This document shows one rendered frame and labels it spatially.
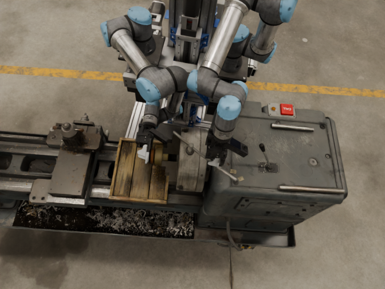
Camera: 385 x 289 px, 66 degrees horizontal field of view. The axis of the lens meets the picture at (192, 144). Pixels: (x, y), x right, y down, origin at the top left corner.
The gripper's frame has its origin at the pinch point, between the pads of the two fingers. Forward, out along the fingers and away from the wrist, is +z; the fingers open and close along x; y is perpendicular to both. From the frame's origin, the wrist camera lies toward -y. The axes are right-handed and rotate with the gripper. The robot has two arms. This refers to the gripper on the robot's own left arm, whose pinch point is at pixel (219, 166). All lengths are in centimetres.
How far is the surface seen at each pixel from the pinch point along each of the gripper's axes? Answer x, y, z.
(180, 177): -1.3, 15.8, 12.9
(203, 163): -5.6, 6.2, 6.5
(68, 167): -13, 73, 30
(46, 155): -26, 90, 38
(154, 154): -14.7, 28.7, 14.9
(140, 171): -19, 37, 37
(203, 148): -11.4, 6.6, 3.2
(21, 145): -32, 106, 39
